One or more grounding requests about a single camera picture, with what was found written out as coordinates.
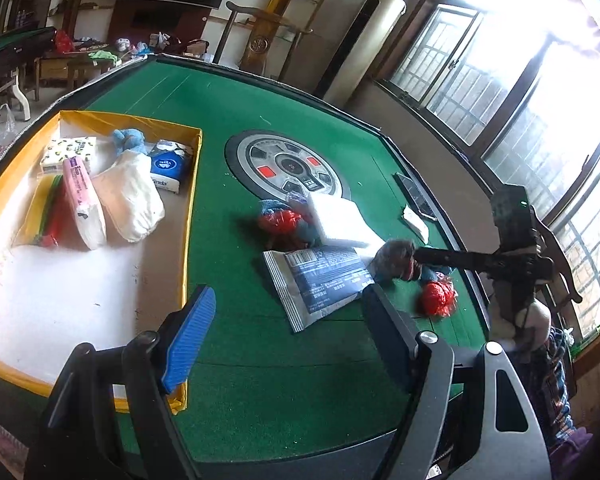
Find pink tissue packet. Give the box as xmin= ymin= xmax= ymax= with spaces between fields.
xmin=61 ymin=156 xmax=107 ymax=251

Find white standing air conditioner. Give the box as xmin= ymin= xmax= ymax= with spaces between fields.
xmin=325 ymin=0 xmax=407 ymax=108

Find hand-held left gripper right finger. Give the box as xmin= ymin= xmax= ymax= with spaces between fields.
xmin=361 ymin=284 xmax=553 ymax=480

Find light blue towel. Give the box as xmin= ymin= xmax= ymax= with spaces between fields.
xmin=420 ymin=265 xmax=453 ymax=283

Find green top mahjong table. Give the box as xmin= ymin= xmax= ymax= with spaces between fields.
xmin=0 ymin=25 xmax=58 ymax=121

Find blue wet wipes packet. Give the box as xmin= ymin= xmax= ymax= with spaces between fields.
xmin=262 ymin=245 xmax=378 ymax=335

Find dark wooden television cabinet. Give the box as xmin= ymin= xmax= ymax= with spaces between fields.
xmin=112 ymin=0 xmax=211 ymax=56

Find person's right hand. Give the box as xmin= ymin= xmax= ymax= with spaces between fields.
xmin=490 ymin=302 xmax=552 ymax=356

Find blue and white tissue pack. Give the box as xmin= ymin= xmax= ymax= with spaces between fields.
xmin=146 ymin=140 xmax=193 ymax=195

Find crumpled red bag bundle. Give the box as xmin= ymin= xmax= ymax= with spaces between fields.
xmin=419 ymin=280 xmax=458 ymax=318

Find white paper tissue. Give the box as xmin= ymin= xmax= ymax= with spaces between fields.
xmin=402 ymin=205 xmax=431 ymax=243

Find white foam block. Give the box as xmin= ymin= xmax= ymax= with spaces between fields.
xmin=306 ymin=192 xmax=381 ymax=250

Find barred window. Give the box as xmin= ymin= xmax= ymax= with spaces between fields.
xmin=375 ymin=0 xmax=600 ymax=341

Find white cloth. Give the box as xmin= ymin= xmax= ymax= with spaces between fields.
xmin=91 ymin=152 xmax=166 ymax=244

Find carved back wooden chair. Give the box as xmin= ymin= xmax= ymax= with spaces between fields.
xmin=212 ymin=1 xmax=313 ymax=81

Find red bag with blue cloth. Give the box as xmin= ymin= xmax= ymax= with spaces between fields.
xmin=257 ymin=199 xmax=323 ymax=245

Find yellow cardboard box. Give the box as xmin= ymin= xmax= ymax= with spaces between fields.
xmin=0 ymin=109 xmax=203 ymax=416

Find red plastic bag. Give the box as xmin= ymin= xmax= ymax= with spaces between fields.
xmin=257 ymin=209 xmax=306 ymax=236

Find blue towel with rubber band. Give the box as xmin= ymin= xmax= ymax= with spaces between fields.
xmin=111 ymin=127 xmax=148 ymax=158

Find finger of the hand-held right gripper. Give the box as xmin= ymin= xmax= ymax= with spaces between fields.
xmin=414 ymin=246 xmax=497 ymax=273

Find printed white tissue pack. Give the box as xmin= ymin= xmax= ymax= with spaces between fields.
xmin=40 ymin=136 xmax=97 ymax=173

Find low wooden table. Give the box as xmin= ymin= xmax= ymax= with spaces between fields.
xmin=32 ymin=47 xmax=121 ymax=101

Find round table control panel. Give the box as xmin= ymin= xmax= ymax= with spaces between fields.
xmin=224 ymin=129 xmax=352 ymax=206

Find bagged colourful sponges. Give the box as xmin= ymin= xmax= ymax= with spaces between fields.
xmin=12 ymin=174 xmax=68 ymax=249

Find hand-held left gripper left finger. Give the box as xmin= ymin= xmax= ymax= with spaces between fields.
xmin=25 ymin=284 xmax=217 ymax=480

